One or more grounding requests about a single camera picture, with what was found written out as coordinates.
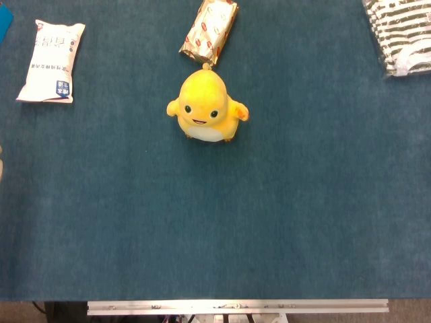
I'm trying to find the yellow plush toy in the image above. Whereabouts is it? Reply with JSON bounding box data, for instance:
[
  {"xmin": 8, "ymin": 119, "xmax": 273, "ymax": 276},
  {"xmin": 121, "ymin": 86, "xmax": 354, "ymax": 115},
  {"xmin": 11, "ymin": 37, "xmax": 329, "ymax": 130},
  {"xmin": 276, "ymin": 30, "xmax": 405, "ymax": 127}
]
[{"xmin": 166, "ymin": 63, "xmax": 251, "ymax": 143}]

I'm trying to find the blue felt table cloth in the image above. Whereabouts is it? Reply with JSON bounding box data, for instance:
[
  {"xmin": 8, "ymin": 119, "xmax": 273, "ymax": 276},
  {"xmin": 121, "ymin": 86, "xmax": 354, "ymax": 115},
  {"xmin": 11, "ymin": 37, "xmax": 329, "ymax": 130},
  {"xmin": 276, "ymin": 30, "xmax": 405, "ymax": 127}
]
[{"xmin": 0, "ymin": 0, "xmax": 431, "ymax": 302}]

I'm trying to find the gold foil snack package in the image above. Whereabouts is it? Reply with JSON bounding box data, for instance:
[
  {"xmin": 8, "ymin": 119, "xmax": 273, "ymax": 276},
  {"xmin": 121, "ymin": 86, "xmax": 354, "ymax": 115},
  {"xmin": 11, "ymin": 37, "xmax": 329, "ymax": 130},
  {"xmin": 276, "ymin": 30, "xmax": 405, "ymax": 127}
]
[{"xmin": 178, "ymin": 0, "xmax": 240, "ymax": 67}]

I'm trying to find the white snack bag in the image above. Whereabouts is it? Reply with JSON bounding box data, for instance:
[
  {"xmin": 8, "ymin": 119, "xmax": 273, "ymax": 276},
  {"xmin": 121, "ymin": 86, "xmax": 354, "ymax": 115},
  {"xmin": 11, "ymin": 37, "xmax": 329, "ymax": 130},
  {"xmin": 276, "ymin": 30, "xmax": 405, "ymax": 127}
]
[{"xmin": 15, "ymin": 19, "xmax": 86, "ymax": 104}]

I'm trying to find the striped folded cloth in bag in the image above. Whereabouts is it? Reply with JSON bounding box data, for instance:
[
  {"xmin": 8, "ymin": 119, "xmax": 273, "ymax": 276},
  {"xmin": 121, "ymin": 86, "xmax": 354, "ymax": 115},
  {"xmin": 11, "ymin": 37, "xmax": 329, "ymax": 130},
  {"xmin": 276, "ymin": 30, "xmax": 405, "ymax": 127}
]
[{"xmin": 362, "ymin": 0, "xmax": 431, "ymax": 79}]

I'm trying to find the bright blue flat object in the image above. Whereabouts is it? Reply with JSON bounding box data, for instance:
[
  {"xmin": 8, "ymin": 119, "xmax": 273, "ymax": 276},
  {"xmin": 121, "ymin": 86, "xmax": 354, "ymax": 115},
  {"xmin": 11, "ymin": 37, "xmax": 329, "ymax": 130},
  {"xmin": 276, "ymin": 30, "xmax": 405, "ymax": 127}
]
[{"xmin": 0, "ymin": 3, "xmax": 14, "ymax": 44}]

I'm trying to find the aluminium frame rail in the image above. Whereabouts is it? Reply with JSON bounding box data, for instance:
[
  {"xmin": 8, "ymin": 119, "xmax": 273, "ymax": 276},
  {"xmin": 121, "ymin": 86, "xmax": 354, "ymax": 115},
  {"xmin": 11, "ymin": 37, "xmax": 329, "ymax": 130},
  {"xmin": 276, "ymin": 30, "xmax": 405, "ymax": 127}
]
[{"xmin": 86, "ymin": 298, "xmax": 390, "ymax": 316}]

